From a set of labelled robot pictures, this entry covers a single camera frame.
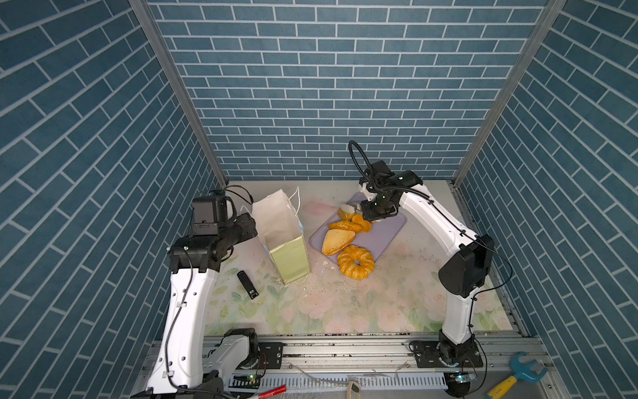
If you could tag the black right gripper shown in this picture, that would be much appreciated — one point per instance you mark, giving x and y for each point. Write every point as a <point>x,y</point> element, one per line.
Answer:
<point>368,214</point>

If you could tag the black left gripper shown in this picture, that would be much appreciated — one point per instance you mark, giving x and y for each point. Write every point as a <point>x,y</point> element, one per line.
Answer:
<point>247,226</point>

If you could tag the metal tongs with white tips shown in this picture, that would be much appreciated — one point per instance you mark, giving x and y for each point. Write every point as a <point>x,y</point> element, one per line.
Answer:
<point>358,208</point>

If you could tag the white paper gift bag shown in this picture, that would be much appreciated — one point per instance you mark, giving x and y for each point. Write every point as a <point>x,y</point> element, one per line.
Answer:
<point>280,232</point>

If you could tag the round brown bun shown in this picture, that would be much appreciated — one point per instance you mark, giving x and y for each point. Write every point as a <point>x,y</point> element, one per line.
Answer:
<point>346,212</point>

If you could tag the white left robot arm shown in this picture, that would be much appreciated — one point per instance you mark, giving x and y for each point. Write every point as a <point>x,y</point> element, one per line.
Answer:
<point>195,262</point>

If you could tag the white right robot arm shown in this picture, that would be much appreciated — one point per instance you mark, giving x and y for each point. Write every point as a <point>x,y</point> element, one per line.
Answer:
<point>469,255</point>

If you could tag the orange round flat bread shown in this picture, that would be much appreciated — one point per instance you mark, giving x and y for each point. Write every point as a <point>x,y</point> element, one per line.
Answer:
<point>364,224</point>

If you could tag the small croissant bread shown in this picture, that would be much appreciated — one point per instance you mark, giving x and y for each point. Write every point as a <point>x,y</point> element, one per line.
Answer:
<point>347,225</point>

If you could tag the triangular toast bread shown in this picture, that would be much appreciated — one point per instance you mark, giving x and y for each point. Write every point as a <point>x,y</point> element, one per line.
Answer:
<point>336,240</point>

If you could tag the lilac plastic tray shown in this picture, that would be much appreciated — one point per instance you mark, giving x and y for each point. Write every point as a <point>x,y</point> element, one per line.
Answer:
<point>321,215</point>

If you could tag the blue yellow toy wrench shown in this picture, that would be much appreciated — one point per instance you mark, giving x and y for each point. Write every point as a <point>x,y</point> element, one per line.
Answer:
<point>522,371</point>

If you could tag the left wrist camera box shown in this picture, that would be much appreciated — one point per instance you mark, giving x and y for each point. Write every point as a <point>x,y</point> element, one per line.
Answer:
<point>211,214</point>

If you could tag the ring shaped croissant bread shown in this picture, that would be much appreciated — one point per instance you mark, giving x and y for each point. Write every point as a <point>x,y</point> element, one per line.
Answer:
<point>356,262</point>

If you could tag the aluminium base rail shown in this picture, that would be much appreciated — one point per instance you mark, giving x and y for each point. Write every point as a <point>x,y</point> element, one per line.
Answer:
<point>386,352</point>

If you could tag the red handled tool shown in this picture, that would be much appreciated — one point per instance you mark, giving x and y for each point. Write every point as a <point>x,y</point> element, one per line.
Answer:
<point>271,393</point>

